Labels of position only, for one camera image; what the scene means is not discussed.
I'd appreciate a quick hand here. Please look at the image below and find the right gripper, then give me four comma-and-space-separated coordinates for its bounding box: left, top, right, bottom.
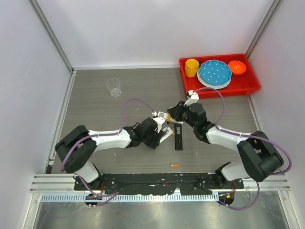
168, 101, 197, 129

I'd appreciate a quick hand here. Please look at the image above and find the yellow handled screwdriver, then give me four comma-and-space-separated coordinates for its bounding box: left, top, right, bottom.
167, 114, 171, 124

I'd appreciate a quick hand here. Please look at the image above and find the white remote with batteries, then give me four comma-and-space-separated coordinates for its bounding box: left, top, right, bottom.
158, 111, 183, 125

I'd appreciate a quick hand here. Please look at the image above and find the black remote control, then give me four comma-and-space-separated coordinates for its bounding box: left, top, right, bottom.
174, 124, 183, 151

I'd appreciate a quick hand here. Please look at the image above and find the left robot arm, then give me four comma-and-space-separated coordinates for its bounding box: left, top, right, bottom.
55, 116, 165, 190

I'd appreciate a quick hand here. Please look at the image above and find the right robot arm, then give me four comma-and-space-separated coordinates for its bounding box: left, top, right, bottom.
167, 101, 284, 188

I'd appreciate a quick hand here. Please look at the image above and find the yellow plastic cup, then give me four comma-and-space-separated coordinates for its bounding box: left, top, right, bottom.
184, 59, 200, 78

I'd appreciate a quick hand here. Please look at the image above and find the pale grey plate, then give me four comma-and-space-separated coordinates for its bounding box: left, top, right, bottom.
197, 72, 232, 89

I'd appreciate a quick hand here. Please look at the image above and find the blue dotted plate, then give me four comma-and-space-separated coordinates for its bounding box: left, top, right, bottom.
198, 60, 232, 86

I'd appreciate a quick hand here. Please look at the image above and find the clear plastic cup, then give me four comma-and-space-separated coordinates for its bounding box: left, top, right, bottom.
106, 78, 121, 97

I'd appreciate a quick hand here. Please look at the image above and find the orange bowl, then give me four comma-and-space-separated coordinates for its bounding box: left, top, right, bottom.
228, 60, 246, 75

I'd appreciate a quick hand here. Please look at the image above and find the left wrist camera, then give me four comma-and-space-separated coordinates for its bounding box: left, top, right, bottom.
152, 111, 166, 133

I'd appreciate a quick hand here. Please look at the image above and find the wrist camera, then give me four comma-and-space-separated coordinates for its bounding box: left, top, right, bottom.
184, 90, 199, 106
152, 111, 166, 133

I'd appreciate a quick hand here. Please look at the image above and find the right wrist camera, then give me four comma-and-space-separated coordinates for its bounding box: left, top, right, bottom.
184, 90, 199, 106

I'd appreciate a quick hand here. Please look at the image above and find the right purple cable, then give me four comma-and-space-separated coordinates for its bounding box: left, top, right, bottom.
193, 87, 293, 210

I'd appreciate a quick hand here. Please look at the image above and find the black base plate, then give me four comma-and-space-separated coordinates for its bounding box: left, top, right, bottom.
87, 173, 244, 196

